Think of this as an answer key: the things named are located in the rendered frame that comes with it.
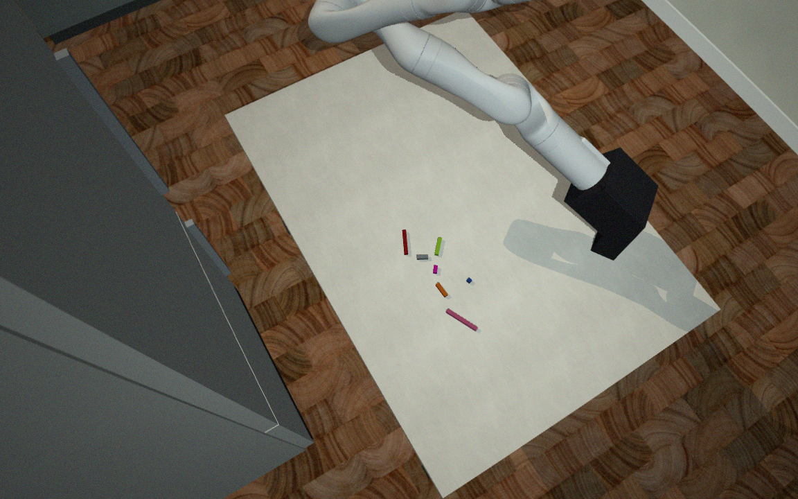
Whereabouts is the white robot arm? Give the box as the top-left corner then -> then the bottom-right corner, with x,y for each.
308,0 -> 610,190

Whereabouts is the pink rod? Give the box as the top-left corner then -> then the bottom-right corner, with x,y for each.
446,309 -> 478,331

